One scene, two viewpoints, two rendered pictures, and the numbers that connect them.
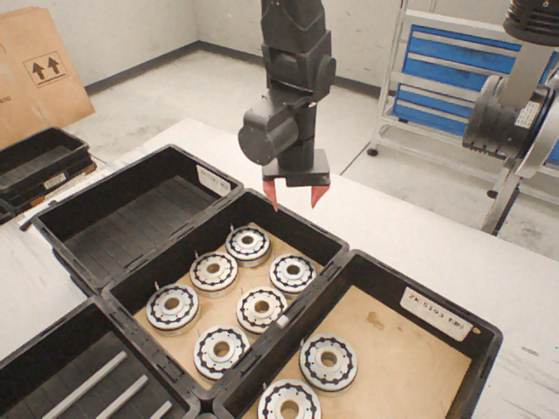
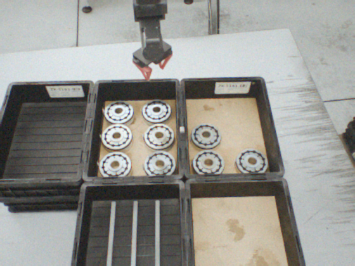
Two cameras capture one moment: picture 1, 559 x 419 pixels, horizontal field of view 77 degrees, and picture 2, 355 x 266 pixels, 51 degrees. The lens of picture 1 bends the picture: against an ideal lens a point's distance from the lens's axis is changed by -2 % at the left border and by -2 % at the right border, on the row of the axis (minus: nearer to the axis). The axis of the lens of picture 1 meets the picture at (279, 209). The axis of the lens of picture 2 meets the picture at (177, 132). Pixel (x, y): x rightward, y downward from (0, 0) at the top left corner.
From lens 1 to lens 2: 0.63 m
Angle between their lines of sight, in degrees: 29
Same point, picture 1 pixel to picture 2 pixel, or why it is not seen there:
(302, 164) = not seen: hidden behind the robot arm
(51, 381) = (90, 240)
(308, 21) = not seen: outside the picture
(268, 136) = (160, 45)
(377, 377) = (227, 129)
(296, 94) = (154, 19)
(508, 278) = (242, 53)
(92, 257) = not seen: hidden behind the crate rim
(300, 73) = (157, 11)
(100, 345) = (96, 209)
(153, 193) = (21, 124)
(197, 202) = (58, 110)
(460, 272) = (220, 63)
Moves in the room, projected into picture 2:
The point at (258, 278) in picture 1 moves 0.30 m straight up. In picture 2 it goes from (140, 126) to (131, 66)
